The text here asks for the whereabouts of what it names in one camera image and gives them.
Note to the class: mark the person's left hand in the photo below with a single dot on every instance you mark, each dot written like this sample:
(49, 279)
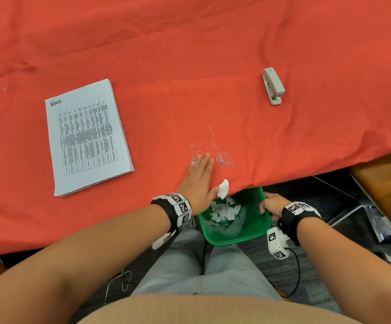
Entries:
(199, 188)

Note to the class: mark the person's right hand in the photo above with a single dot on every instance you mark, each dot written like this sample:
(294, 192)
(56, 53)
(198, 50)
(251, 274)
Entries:
(273, 204)

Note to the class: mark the torn white paper scrap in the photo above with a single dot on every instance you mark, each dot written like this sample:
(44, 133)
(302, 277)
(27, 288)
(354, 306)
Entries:
(223, 189)

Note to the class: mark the green plastic bin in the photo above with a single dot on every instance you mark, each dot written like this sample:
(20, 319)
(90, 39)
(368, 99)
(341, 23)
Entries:
(249, 229)

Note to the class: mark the torn white paper scraps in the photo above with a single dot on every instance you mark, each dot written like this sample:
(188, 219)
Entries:
(226, 210)

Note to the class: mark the white stapler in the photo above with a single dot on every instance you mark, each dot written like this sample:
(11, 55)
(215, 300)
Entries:
(273, 85)

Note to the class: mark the stack of printed papers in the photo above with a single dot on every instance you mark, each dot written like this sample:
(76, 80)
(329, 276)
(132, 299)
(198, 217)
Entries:
(87, 138)

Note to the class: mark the person's left forearm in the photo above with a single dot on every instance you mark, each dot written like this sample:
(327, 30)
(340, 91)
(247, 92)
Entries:
(63, 266)

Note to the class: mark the person's right forearm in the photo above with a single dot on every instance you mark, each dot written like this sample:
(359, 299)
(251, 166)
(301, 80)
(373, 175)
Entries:
(357, 266)

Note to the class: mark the person's grey shoe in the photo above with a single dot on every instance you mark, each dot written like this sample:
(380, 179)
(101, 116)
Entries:
(188, 223)

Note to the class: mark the person's grey trousers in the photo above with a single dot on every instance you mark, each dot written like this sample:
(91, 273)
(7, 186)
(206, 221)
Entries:
(188, 266)

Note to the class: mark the person's beige shirt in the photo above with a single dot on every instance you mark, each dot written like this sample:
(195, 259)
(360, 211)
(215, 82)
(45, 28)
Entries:
(215, 310)

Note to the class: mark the black marker wristband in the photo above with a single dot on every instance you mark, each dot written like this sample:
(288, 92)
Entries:
(173, 210)
(293, 220)

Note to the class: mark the scattered metal staples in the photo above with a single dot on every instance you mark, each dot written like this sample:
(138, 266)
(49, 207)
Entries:
(220, 156)

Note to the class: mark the red tablecloth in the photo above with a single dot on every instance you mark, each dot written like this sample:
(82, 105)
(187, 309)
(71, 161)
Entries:
(182, 47)

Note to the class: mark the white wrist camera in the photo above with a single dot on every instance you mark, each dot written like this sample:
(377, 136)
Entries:
(276, 244)
(161, 240)

